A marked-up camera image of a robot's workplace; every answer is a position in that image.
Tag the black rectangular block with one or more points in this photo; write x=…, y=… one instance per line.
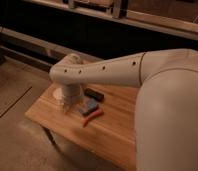
x=94, y=94

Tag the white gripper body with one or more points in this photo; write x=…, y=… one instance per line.
x=71, y=94

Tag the white ceramic cup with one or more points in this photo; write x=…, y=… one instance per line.
x=57, y=94

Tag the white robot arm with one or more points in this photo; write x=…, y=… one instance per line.
x=166, y=113

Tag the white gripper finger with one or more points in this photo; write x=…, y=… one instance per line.
x=66, y=108

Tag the blue sponge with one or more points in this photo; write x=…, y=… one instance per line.
x=88, y=107

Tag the wooden table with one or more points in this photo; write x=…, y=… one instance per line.
x=110, y=136

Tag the red chili pepper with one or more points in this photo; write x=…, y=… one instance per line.
x=92, y=116

